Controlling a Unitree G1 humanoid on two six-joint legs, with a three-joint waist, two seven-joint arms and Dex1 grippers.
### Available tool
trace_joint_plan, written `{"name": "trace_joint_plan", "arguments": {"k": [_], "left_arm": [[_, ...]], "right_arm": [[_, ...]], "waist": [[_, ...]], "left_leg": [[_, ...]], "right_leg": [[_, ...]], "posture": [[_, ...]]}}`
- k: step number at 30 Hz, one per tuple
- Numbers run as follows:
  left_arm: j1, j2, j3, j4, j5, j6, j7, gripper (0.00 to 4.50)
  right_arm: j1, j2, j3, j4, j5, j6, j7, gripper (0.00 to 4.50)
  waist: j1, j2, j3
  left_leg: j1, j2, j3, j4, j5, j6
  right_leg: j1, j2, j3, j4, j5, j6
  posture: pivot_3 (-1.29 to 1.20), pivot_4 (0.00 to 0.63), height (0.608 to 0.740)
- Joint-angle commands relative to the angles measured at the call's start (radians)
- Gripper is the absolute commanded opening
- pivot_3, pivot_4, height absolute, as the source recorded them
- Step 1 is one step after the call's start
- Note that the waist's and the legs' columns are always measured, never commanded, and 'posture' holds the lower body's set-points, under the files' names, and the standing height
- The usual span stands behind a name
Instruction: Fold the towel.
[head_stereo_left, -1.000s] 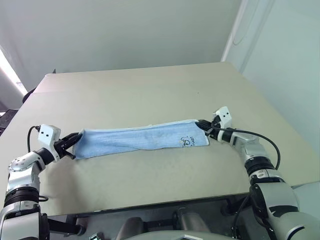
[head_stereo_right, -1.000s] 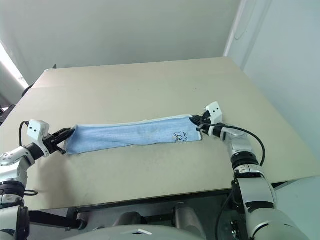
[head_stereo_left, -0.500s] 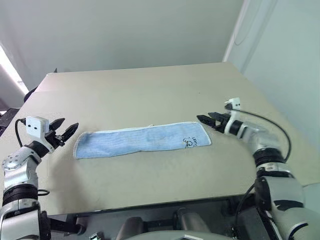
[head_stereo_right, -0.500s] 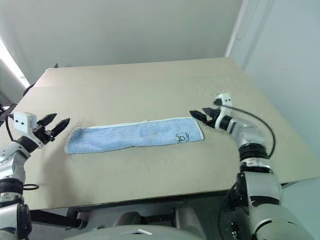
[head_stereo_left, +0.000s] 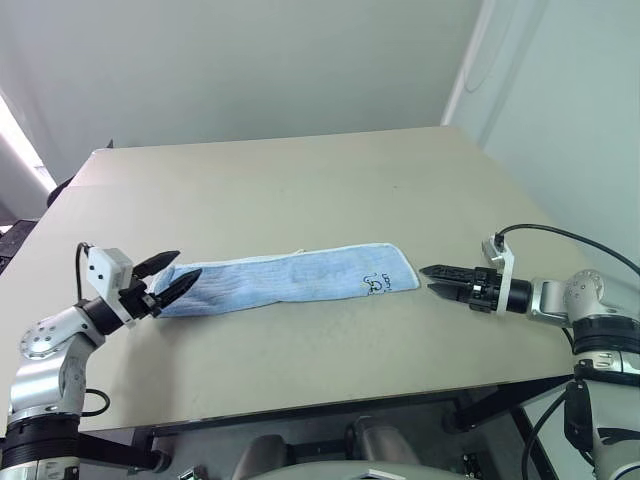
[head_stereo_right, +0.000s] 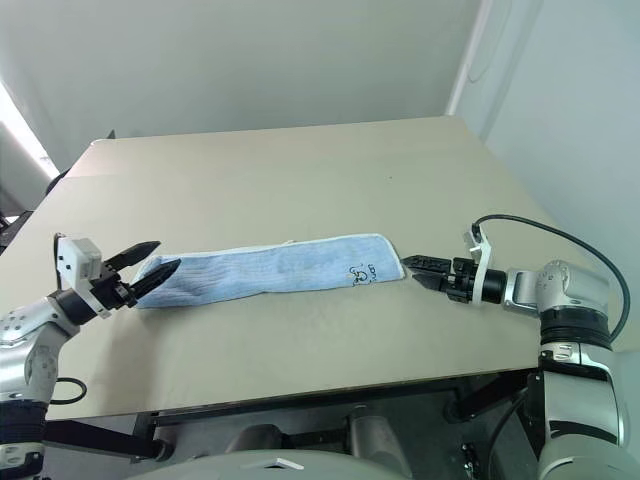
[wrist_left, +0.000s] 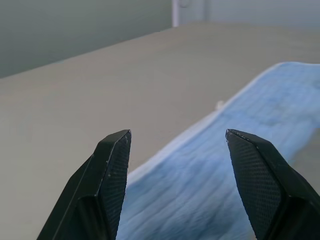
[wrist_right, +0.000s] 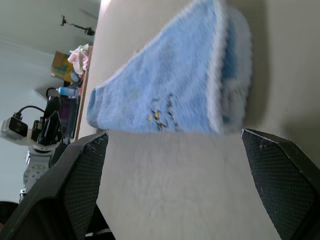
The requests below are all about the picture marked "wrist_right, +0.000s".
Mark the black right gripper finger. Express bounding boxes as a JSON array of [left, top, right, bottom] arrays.
[[0, 131, 109, 240], [240, 128, 320, 240]]

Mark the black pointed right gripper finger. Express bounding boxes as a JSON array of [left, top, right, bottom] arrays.
[[36, 109, 64, 146], [43, 95, 62, 120]]

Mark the light blue terry towel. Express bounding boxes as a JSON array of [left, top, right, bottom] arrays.
[[86, 0, 253, 136]]

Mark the clear bottle with blue label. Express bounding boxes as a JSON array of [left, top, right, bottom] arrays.
[[56, 86, 81, 99]]

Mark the brown cardboard box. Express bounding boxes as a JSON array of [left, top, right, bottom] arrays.
[[50, 50, 73, 81]]

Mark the pink and white cloth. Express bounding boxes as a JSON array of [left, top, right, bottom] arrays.
[[67, 43, 90, 75]]

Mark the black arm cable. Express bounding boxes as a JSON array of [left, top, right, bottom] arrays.
[[14, 105, 46, 119]]

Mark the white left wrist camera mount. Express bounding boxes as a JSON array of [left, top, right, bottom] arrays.
[[0, 112, 38, 149]]

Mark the black camera holder arm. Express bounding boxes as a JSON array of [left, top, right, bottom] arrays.
[[59, 15, 97, 37]]

